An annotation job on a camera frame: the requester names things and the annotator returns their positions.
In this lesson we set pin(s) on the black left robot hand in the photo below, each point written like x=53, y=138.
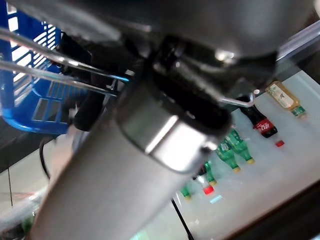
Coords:
x=125, y=162

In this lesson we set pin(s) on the blue plastic shopping basket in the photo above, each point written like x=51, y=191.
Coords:
x=27, y=122

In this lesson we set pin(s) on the Coca-Cola bottle red cap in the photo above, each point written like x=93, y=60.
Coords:
x=265, y=126
x=208, y=190

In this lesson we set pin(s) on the yellow tea bottle green cap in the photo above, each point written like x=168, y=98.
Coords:
x=282, y=97

